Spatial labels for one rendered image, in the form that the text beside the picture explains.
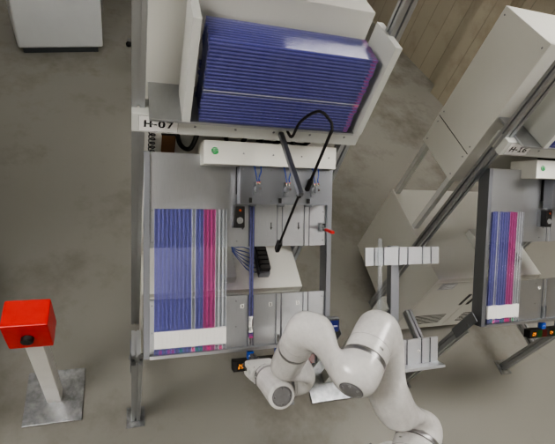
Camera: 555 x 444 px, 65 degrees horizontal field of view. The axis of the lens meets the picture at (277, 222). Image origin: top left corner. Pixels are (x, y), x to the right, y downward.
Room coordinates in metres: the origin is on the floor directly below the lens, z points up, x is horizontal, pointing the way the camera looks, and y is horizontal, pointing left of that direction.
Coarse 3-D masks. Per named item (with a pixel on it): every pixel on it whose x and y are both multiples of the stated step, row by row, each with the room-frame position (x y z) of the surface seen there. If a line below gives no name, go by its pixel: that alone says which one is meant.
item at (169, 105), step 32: (192, 0) 1.12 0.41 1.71; (192, 32) 1.03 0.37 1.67; (384, 32) 1.39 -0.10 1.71; (192, 64) 1.04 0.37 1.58; (384, 64) 1.32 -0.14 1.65; (160, 96) 1.12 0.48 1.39; (192, 96) 1.04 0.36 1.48; (160, 128) 1.04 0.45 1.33; (256, 128) 1.15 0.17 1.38; (288, 128) 1.20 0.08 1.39; (352, 128) 1.33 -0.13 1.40; (256, 256) 1.23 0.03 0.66; (128, 416) 0.60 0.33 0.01
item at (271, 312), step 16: (240, 304) 0.86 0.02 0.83; (256, 304) 0.89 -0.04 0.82; (272, 304) 0.92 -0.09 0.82; (288, 304) 0.94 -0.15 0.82; (304, 304) 0.97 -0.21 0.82; (320, 304) 1.00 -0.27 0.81; (240, 320) 0.83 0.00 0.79; (256, 320) 0.85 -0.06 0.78; (272, 320) 0.88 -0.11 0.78; (288, 320) 0.90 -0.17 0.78; (240, 336) 0.79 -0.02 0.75; (256, 336) 0.81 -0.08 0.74; (272, 336) 0.84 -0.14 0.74
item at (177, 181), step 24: (168, 168) 1.06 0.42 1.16; (192, 168) 1.10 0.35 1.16; (216, 168) 1.14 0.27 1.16; (168, 192) 1.01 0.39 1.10; (192, 192) 1.05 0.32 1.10; (216, 192) 1.09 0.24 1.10; (264, 216) 1.12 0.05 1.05; (288, 216) 1.16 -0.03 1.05; (312, 216) 1.21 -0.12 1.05; (240, 240) 1.02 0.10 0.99; (264, 240) 1.06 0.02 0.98; (288, 240) 1.10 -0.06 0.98; (312, 240) 1.14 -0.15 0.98
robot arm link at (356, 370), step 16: (304, 320) 0.57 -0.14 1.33; (320, 320) 0.57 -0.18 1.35; (288, 336) 0.55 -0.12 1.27; (304, 336) 0.54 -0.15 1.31; (320, 336) 0.54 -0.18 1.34; (336, 336) 0.55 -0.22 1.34; (288, 352) 0.54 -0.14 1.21; (304, 352) 0.54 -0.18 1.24; (320, 352) 0.51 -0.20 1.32; (336, 352) 0.49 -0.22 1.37; (352, 352) 0.50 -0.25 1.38; (368, 352) 0.51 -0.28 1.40; (336, 368) 0.46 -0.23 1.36; (352, 368) 0.46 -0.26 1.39; (368, 368) 0.47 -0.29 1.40; (384, 368) 0.50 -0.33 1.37; (336, 384) 0.45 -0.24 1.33; (352, 384) 0.44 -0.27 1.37; (368, 384) 0.45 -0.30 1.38
